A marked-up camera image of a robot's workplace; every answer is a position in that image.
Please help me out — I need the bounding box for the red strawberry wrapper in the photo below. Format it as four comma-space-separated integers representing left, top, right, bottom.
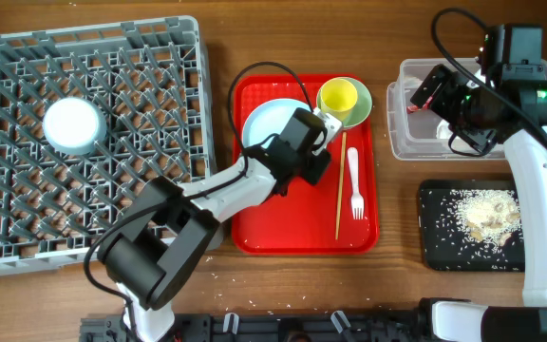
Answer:
406, 97, 432, 114

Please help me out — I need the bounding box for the white napkin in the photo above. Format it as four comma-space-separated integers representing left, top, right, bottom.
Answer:
436, 120, 459, 140

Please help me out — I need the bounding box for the light blue plate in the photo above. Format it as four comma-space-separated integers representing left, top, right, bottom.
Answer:
242, 98, 310, 147

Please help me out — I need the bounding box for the rice food waste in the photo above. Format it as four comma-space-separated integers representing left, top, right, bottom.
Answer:
451, 189, 521, 247

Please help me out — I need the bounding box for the light blue rice bowl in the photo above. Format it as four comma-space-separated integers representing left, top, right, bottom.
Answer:
42, 97, 106, 156

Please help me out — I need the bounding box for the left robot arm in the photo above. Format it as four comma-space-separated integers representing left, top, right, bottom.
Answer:
94, 108, 343, 341

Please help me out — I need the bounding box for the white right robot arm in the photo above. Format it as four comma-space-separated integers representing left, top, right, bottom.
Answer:
411, 64, 547, 341

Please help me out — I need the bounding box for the grey dishwasher rack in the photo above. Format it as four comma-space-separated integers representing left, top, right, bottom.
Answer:
0, 15, 217, 276

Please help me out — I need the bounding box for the wooden chopstick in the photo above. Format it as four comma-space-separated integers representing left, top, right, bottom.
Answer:
334, 131, 347, 240

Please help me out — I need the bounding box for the clear plastic bin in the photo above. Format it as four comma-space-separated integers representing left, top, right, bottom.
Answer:
387, 57, 547, 162

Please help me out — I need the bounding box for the yellow cup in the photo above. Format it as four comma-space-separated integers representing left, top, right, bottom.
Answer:
319, 78, 358, 121

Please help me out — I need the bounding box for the pink plastic fork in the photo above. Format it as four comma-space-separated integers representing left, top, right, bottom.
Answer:
347, 147, 365, 219

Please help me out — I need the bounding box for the red plastic tray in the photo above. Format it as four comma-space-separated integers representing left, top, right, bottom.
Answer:
232, 73, 380, 256

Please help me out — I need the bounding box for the green bowl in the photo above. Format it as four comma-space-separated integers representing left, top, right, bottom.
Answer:
316, 77, 373, 129

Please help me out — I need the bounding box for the black tray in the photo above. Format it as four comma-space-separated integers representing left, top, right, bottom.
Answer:
418, 180, 525, 273

